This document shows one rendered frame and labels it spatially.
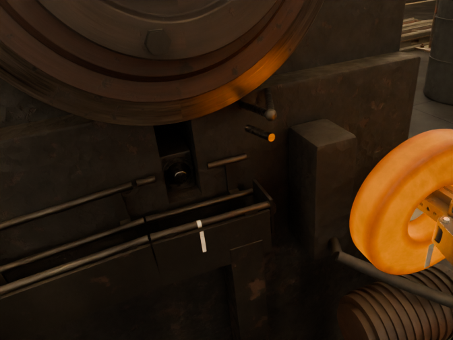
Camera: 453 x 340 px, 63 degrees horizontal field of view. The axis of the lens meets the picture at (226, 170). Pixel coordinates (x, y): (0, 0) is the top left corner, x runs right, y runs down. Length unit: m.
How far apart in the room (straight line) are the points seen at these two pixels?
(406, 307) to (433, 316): 0.05
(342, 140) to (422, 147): 0.26
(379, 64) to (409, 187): 0.42
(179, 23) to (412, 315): 0.58
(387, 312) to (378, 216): 0.37
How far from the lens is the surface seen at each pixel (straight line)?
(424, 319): 0.74
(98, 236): 0.63
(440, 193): 0.39
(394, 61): 0.76
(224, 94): 0.49
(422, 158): 0.35
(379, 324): 0.69
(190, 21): 0.38
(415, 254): 0.43
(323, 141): 0.59
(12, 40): 0.44
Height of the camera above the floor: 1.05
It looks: 29 degrees down
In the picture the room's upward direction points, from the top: 6 degrees counter-clockwise
